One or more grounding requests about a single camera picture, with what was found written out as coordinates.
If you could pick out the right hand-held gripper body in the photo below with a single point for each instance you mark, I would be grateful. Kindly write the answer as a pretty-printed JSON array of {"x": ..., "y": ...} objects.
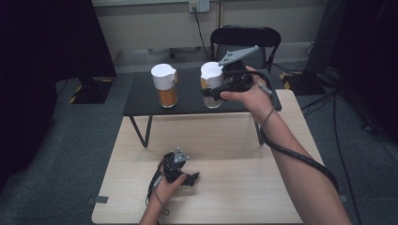
[{"x": 236, "y": 78}]

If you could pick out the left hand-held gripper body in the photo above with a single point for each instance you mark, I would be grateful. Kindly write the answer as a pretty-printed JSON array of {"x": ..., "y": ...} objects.
[{"x": 173, "y": 165}]

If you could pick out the silver cup with white lid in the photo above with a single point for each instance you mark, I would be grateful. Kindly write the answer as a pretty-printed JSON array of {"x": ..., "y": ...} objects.
[{"x": 210, "y": 75}]

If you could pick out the black raised shelf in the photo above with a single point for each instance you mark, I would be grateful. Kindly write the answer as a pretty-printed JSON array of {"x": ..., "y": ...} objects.
[{"x": 187, "y": 92}]

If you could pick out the orange cup with white lid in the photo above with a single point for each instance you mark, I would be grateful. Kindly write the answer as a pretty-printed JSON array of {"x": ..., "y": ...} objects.
[{"x": 167, "y": 97}]

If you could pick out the person's left hand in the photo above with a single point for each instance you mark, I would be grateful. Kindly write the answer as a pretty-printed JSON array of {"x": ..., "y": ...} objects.
[{"x": 165, "y": 192}]

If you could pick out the person's right hand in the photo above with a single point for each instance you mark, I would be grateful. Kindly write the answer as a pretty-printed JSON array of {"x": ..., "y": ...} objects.
[{"x": 253, "y": 100}]

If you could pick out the black folding chair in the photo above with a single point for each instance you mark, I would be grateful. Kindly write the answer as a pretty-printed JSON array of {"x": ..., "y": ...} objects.
[{"x": 244, "y": 36}]

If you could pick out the black striped stand base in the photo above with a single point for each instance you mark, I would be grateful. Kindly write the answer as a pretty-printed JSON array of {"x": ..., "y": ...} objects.
[
  {"x": 303, "y": 84},
  {"x": 94, "y": 92}
]

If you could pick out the grey tape strip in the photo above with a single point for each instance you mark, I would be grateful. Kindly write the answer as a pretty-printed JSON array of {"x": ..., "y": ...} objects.
[
  {"x": 343, "y": 198},
  {"x": 98, "y": 199}
]

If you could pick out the dark grey panel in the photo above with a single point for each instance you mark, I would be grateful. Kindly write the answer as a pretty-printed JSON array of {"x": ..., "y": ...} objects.
[{"x": 325, "y": 37}]

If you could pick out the black curtain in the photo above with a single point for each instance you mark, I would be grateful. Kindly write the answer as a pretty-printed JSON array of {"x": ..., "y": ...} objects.
[
  {"x": 31, "y": 78},
  {"x": 369, "y": 47}
]

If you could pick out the metal frame with caster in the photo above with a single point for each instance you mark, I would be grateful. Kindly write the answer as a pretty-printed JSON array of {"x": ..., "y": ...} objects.
[{"x": 172, "y": 54}]

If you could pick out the white wall outlet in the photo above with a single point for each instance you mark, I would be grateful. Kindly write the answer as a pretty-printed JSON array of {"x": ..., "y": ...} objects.
[{"x": 203, "y": 5}]

